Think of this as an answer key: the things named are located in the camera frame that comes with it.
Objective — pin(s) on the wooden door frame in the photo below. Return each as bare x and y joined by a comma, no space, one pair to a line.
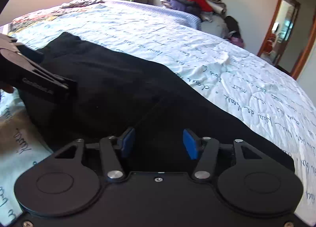
306,37

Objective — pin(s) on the white script-printed quilt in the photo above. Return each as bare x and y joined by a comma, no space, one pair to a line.
222,79

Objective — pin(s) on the blue knitted blanket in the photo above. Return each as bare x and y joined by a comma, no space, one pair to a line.
170,16

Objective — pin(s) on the person's left hand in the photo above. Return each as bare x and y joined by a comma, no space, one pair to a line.
7,89

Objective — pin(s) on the black backpack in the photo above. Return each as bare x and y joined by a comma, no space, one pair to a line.
232,26

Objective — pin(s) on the grey cloth bundle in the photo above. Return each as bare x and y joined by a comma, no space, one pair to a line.
213,26

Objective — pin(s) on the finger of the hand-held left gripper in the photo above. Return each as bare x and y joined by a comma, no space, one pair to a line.
65,87

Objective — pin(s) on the navy puffer jacket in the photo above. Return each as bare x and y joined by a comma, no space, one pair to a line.
182,5

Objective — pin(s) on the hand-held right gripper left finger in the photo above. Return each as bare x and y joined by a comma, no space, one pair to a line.
128,142

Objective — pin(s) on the purple bag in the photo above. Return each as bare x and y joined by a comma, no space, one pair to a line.
237,42

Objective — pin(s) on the black pants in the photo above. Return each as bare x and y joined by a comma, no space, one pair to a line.
138,98

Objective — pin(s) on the patterned bed sheet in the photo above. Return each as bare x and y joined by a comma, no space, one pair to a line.
37,17

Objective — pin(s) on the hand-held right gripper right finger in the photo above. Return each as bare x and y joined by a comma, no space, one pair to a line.
190,143

